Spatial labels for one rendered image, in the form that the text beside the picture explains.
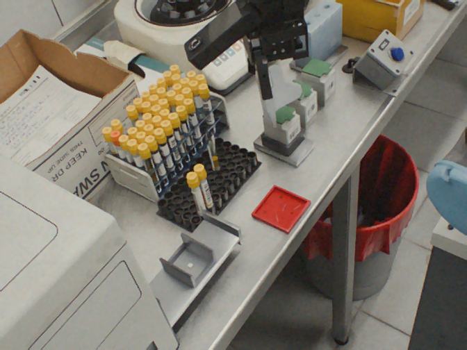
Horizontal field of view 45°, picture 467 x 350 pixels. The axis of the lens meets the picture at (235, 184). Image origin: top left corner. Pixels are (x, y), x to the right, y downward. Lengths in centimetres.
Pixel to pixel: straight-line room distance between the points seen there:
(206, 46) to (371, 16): 46
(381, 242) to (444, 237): 65
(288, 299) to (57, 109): 101
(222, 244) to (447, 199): 32
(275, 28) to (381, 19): 39
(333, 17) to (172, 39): 30
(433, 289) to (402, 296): 82
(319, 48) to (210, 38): 35
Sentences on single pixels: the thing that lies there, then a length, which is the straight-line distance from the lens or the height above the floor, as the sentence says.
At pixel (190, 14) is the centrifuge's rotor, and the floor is 98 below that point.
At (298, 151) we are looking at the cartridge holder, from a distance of 94.
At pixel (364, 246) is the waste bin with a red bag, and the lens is 145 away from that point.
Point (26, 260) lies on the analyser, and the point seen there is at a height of 117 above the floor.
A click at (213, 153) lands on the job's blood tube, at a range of 89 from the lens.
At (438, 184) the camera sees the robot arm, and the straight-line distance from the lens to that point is 64.
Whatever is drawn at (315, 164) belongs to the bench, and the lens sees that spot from 94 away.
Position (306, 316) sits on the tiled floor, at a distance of 176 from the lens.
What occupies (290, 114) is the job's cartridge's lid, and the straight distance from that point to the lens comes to 91.
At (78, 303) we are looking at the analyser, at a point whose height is 112.
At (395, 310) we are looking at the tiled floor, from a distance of 179.
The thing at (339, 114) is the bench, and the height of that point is 88.
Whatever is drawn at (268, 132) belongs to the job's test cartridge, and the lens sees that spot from 93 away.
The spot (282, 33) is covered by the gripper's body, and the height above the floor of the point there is 113.
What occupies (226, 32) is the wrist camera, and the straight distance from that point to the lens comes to 76.
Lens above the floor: 158
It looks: 50 degrees down
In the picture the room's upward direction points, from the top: 12 degrees counter-clockwise
